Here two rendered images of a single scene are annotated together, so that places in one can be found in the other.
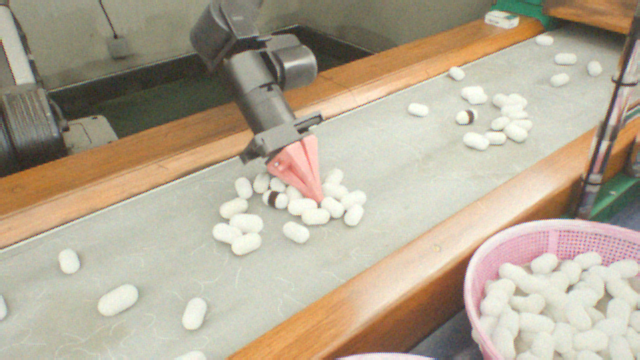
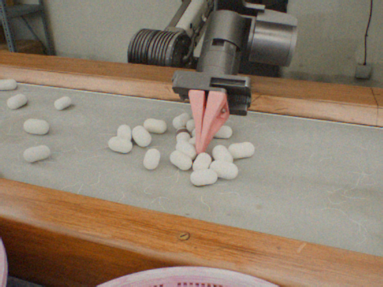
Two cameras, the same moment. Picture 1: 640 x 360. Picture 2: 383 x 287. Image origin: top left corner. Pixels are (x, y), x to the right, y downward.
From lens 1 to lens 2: 0.47 m
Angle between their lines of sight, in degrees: 48
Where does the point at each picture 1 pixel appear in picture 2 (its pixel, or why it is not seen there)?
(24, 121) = (158, 45)
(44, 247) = (74, 96)
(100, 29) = (357, 56)
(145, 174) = (154, 87)
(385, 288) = (96, 221)
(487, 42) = not seen: outside the picture
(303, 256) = (133, 175)
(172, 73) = not seen: outside the picture
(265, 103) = (207, 52)
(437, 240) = (198, 233)
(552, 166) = not seen: outside the picture
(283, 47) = (273, 22)
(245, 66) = (215, 20)
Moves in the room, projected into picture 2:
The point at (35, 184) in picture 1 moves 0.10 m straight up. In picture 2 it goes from (110, 68) to (104, 17)
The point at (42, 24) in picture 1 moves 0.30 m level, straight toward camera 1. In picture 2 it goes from (321, 42) to (309, 52)
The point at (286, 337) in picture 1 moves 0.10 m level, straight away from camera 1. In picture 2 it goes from (11, 190) to (99, 159)
